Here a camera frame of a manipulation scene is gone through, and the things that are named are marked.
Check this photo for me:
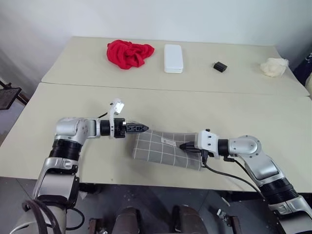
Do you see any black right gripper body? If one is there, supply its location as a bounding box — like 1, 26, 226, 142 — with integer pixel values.
193, 142, 210, 162

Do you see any black table frame bracket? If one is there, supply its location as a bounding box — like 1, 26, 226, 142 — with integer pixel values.
78, 182, 102, 195

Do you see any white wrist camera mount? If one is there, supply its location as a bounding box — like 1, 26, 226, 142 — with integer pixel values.
108, 97, 125, 140
195, 130, 220, 157

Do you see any crumpled red cloth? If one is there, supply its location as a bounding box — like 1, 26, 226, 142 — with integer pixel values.
106, 39, 156, 71

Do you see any grey plaid pouch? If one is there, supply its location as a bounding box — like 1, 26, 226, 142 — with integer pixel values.
132, 130, 205, 172

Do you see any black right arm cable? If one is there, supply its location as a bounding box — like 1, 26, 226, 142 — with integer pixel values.
201, 156, 264, 194

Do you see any dark blue object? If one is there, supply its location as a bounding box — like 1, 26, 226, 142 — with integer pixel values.
292, 45, 312, 98

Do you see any dark framed stand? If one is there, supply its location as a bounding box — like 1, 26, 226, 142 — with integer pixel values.
0, 79, 28, 112

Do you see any black table frame bar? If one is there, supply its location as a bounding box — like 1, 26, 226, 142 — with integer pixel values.
220, 188, 266, 202

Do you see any white cotton wad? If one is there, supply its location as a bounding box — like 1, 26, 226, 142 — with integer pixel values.
259, 57, 291, 78

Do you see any dark rounded shape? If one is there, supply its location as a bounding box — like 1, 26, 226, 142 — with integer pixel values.
114, 206, 145, 234
171, 204, 206, 234

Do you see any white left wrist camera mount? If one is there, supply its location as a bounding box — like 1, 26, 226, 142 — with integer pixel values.
108, 97, 125, 140

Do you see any small black adapter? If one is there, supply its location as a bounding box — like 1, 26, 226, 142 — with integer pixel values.
212, 61, 229, 73

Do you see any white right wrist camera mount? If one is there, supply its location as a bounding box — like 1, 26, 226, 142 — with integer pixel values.
195, 130, 220, 157

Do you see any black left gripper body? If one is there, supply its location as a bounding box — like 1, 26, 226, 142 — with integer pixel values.
114, 118, 128, 139

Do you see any white rectangular box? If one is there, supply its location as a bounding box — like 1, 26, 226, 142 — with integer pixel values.
163, 43, 184, 74

